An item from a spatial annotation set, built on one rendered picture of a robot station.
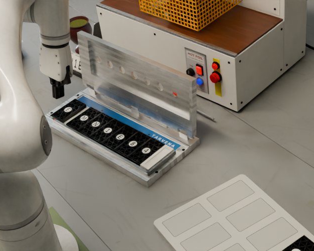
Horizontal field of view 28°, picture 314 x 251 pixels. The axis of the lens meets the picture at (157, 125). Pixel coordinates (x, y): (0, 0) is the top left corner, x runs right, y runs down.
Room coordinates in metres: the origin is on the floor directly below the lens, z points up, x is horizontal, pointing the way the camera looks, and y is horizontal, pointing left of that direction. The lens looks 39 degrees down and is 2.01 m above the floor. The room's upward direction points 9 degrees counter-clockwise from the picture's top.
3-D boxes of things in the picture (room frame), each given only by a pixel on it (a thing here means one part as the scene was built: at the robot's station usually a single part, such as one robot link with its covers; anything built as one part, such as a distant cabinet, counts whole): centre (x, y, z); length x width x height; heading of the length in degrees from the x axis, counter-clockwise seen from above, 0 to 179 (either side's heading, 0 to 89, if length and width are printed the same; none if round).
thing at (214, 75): (1.43, -0.18, 1.01); 0.03 x 0.02 x 0.03; 42
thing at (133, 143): (1.28, 0.07, 0.93); 0.10 x 0.05 x 0.01; 131
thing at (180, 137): (1.38, 0.12, 0.92); 0.44 x 0.21 x 0.04; 42
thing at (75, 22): (1.86, 0.21, 0.96); 0.09 x 0.09 x 0.11
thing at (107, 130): (1.36, 0.14, 0.93); 0.10 x 0.05 x 0.01; 131
